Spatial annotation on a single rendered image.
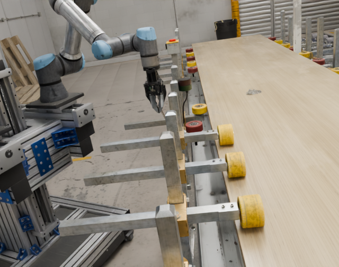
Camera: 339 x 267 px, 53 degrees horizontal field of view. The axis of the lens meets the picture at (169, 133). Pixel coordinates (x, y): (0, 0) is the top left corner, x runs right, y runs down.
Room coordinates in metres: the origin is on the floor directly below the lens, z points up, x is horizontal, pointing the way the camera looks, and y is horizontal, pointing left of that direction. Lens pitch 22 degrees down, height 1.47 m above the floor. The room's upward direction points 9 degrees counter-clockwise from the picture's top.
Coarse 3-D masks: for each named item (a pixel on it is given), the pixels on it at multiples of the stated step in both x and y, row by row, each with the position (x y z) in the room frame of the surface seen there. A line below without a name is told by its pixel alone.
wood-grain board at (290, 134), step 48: (240, 48) 3.28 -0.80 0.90; (240, 96) 1.78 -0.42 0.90; (288, 96) 1.66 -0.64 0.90; (336, 96) 1.55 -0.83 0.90; (240, 144) 1.18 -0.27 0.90; (288, 144) 1.12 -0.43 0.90; (336, 144) 1.06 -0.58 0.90; (240, 192) 0.86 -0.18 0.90; (288, 192) 0.82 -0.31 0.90; (336, 192) 0.78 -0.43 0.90; (240, 240) 0.65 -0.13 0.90; (288, 240) 0.63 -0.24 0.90; (336, 240) 0.61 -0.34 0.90
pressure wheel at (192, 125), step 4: (188, 124) 1.46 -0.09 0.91; (192, 124) 1.46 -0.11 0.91; (196, 124) 1.45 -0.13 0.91; (200, 124) 1.44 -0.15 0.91; (188, 128) 1.44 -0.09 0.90; (192, 128) 1.43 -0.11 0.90; (196, 128) 1.43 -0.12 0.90; (200, 128) 1.43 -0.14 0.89; (188, 132) 1.44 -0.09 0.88; (196, 144) 1.46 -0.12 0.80
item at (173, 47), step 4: (176, 40) 2.02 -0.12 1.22; (168, 44) 1.99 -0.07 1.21; (172, 44) 1.98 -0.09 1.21; (176, 44) 1.98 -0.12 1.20; (168, 48) 1.99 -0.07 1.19; (172, 48) 1.98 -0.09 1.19; (176, 48) 1.98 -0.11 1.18; (168, 52) 1.99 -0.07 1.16; (172, 52) 1.98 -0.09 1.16; (176, 52) 1.98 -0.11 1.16
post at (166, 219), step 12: (168, 204) 0.52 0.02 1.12; (156, 216) 0.50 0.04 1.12; (168, 216) 0.50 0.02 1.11; (168, 228) 0.50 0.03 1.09; (168, 240) 0.50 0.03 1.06; (180, 240) 0.53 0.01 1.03; (168, 252) 0.50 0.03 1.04; (180, 252) 0.50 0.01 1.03; (168, 264) 0.50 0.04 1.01; (180, 264) 0.50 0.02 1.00
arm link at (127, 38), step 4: (120, 36) 1.44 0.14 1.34; (124, 36) 1.44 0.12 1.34; (128, 36) 1.45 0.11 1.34; (132, 36) 1.44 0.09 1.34; (124, 40) 1.42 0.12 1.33; (128, 40) 1.43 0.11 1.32; (132, 40) 1.42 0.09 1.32; (124, 44) 1.41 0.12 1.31; (128, 44) 1.42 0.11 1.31; (132, 44) 1.42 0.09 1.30; (124, 48) 1.41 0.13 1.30; (128, 48) 1.43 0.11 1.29; (132, 48) 1.43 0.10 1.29; (124, 52) 1.42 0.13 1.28; (128, 52) 1.45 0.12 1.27
